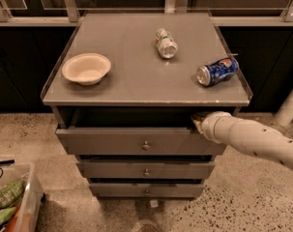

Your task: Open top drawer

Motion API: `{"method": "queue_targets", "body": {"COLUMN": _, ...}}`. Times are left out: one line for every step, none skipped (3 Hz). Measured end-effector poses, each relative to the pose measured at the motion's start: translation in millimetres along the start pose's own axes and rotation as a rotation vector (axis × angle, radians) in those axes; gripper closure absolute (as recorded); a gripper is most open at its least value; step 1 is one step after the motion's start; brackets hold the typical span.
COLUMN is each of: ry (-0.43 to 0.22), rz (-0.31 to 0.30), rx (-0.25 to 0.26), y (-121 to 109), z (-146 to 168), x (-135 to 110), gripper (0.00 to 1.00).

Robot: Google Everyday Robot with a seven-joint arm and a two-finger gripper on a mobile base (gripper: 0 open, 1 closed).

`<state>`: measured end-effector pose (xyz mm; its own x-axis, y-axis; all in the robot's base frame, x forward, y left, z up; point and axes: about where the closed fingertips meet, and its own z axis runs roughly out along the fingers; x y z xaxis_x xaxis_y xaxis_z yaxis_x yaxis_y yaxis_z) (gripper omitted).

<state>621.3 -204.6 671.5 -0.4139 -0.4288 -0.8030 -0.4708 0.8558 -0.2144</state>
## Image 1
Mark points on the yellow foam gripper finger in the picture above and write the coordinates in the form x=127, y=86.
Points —
x=202, y=122

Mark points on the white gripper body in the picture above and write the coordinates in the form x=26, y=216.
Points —
x=209, y=124

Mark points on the grey top drawer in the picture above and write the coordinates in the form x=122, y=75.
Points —
x=137, y=142

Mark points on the grey drawer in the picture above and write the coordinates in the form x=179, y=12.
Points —
x=137, y=142
x=145, y=170
x=105, y=190

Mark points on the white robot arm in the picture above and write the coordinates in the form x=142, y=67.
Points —
x=246, y=136

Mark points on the grey drawer cabinet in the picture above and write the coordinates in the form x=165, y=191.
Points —
x=142, y=89

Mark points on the grey bottom drawer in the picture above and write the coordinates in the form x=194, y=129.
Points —
x=105, y=190

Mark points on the grey middle drawer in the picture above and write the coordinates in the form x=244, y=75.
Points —
x=145, y=170

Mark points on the blue pepsi can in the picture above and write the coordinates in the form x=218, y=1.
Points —
x=217, y=72

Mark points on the white paper scrap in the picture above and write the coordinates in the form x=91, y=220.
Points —
x=154, y=203

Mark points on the white paper bowl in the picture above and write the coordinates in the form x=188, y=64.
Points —
x=86, y=69

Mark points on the clear plastic bin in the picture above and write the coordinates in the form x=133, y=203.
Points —
x=27, y=207

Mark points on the green snack bag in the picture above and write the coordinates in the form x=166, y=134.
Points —
x=6, y=214
x=11, y=193

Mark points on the metal railing shelf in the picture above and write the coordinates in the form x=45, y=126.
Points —
x=222, y=12

